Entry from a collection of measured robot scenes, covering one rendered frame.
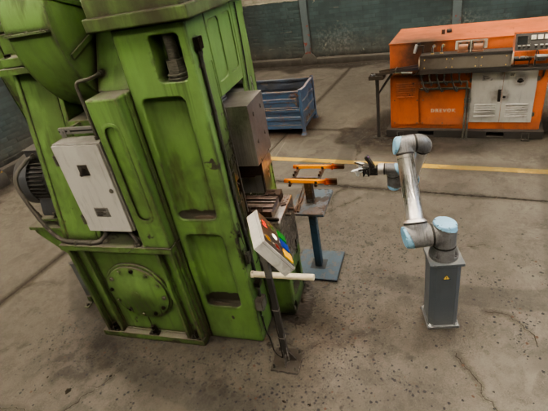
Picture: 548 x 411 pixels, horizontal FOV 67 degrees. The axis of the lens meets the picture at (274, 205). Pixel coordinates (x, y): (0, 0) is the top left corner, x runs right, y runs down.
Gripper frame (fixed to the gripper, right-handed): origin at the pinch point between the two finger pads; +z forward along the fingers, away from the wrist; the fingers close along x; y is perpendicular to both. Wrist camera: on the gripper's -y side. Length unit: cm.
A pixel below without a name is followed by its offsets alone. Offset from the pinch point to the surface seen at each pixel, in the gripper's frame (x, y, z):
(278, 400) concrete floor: -149, 96, 31
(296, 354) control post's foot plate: -111, 95, 29
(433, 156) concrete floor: 211, 96, -62
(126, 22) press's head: -109, -136, 84
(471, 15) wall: 675, 16, -125
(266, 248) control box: -132, -19, 24
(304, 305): -63, 96, 35
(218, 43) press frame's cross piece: -64, -114, 60
